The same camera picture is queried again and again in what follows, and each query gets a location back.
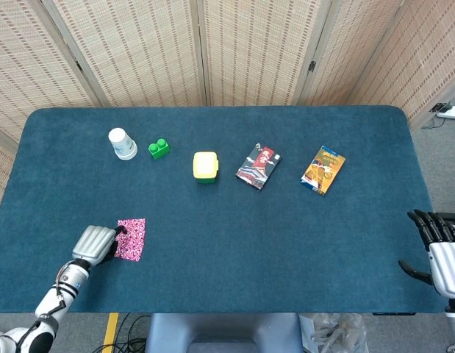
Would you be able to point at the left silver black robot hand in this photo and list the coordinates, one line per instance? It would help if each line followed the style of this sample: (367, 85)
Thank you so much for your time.
(93, 244)

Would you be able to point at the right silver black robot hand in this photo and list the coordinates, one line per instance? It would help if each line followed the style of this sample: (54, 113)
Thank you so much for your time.
(447, 268)

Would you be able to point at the pink patterned card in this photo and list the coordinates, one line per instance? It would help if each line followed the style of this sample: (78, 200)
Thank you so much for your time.
(129, 250)

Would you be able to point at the red white patterned cloth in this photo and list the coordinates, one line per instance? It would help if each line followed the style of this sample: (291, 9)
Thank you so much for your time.
(135, 227)

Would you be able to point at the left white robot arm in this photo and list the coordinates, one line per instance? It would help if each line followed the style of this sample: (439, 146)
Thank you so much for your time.
(56, 299)

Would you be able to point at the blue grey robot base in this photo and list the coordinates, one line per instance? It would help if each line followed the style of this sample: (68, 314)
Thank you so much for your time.
(223, 331)

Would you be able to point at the upside-down white paper cups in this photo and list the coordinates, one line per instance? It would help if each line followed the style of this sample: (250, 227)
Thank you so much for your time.
(121, 144)

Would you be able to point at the yellow floor tape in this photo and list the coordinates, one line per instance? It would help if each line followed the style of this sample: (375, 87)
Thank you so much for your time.
(110, 332)

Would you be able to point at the green toy building brick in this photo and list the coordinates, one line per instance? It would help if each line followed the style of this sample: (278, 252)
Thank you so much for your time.
(159, 149)

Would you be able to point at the clear plastic bag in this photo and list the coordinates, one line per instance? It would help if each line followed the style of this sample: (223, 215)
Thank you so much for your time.
(333, 332)

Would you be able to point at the green container with yellow lid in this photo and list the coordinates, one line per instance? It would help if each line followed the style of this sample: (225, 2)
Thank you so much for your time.
(205, 165)

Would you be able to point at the white power strip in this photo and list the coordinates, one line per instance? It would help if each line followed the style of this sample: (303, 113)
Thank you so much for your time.
(451, 112)

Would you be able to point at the yellow blue snack box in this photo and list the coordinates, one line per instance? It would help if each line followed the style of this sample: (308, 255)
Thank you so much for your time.
(322, 171)

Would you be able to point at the black power plug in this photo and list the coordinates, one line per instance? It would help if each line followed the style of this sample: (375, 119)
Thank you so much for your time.
(437, 107)

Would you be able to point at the black red printed box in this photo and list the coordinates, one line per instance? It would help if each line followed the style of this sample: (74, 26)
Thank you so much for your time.
(257, 167)

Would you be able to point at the black screen hinge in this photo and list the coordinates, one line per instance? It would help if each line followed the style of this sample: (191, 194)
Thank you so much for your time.
(311, 66)

